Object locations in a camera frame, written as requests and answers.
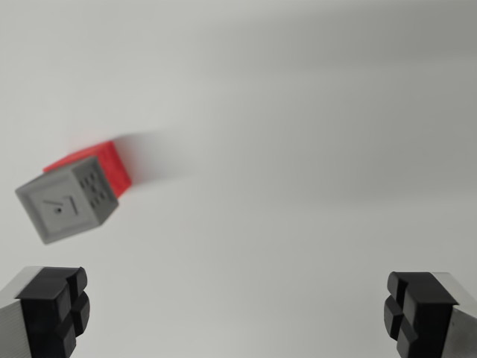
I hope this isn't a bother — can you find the black-tipped silver gripper left finger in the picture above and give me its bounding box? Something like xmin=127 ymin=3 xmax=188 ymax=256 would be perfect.
xmin=0 ymin=266 xmax=92 ymax=358

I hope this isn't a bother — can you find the red rubber embossed cube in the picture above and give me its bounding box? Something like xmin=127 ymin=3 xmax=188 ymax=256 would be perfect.
xmin=42 ymin=140 xmax=133 ymax=199

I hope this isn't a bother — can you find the grey rubber embossed cube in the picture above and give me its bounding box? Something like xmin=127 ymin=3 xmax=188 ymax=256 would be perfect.
xmin=14 ymin=155 xmax=120 ymax=246

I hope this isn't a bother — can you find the black-tipped silver gripper right finger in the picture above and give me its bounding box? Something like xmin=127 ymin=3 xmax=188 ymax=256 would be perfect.
xmin=383 ymin=271 xmax=477 ymax=358

